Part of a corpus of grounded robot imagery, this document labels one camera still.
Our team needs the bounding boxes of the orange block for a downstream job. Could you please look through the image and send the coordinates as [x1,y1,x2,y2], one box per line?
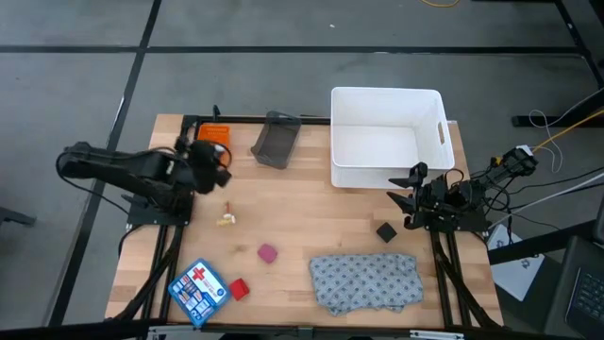
[195,123,232,167]

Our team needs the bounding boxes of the black laptop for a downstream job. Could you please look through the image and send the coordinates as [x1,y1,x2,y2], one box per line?
[543,234,604,340]

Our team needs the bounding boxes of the grey cable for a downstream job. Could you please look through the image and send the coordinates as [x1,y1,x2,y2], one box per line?
[490,170,604,230]

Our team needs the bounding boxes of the silver bracket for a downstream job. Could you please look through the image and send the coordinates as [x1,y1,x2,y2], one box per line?
[408,329,467,340]

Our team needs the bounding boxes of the grey translucent plastic bin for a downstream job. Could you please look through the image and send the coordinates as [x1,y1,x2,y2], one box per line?
[249,110,303,171]

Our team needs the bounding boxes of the black cable bundle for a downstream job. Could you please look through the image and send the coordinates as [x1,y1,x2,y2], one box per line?
[464,162,604,232]

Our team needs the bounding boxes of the black floor stand frame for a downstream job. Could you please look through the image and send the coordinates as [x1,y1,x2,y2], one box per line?
[471,0,604,128]

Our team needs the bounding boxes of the grey patterned folded cloth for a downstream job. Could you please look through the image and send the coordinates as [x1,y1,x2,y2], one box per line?
[309,252,425,317]

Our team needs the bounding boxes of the black chair leg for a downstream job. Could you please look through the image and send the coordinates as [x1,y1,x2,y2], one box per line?
[0,205,38,229]

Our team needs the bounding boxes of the black small cube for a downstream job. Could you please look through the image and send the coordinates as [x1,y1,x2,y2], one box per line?
[375,221,398,245]

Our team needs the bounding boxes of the large white plastic bin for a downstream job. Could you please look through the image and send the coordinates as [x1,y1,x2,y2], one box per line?
[329,86,456,190]

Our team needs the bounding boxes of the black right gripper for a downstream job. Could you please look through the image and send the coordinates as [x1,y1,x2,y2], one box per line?
[386,161,450,231]

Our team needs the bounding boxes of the red small block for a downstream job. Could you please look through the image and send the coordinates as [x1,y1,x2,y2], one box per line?
[227,277,251,302]

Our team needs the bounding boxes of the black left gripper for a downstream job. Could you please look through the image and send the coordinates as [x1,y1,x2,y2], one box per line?
[187,139,233,196]

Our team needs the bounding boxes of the white box with logo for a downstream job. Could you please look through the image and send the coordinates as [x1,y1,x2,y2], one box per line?
[485,223,545,303]

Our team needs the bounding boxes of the pink bandage roll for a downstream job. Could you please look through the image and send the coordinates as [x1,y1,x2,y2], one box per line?
[257,243,279,264]

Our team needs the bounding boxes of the black table edge rail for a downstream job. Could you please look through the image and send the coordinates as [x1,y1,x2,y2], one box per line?
[0,318,604,340]

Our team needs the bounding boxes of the white cable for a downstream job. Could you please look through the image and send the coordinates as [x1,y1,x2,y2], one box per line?
[528,109,565,174]

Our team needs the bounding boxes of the black slanted bar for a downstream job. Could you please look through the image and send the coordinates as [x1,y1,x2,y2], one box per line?
[487,219,596,266]

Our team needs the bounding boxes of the blue first aid kit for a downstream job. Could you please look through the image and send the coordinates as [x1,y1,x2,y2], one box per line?
[167,257,232,329]

